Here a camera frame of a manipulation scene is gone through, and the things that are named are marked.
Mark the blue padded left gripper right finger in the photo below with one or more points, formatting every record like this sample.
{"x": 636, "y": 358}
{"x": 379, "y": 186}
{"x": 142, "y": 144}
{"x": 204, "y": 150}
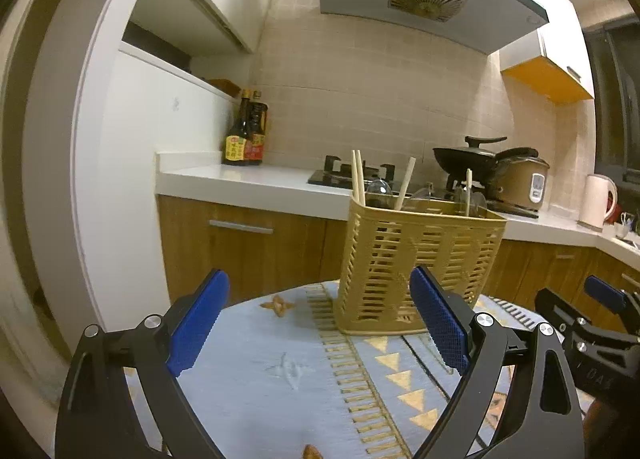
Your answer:
{"x": 541, "y": 416}

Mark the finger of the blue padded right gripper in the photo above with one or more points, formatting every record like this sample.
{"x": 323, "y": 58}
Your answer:
{"x": 615, "y": 300}

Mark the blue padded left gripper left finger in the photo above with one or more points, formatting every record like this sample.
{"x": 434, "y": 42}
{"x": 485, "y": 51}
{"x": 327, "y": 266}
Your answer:
{"x": 96, "y": 417}

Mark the clear plastic spoon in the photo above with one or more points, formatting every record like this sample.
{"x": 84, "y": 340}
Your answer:
{"x": 478, "y": 203}
{"x": 379, "y": 194}

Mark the patterned blue round mat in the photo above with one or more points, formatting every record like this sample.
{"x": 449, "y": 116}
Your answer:
{"x": 268, "y": 385}

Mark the black glass gas stove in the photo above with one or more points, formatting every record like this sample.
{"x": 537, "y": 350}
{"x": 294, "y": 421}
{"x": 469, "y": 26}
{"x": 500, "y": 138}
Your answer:
{"x": 338, "y": 174}

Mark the white upper cabinet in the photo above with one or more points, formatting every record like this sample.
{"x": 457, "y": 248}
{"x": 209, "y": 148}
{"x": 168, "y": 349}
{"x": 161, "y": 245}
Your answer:
{"x": 552, "y": 60}

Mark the dark soy sauce bottle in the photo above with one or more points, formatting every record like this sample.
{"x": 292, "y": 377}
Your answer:
{"x": 237, "y": 142}

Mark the red label sauce bottle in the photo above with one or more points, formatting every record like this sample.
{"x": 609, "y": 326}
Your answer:
{"x": 258, "y": 127}

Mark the black wok with handle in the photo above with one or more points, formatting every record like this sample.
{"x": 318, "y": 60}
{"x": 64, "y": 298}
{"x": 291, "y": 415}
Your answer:
{"x": 474, "y": 156}

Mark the silver drawer handle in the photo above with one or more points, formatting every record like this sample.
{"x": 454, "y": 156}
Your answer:
{"x": 224, "y": 224}

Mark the dark window frame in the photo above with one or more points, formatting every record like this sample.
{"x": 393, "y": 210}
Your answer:
{"x": 613, "y": 50}

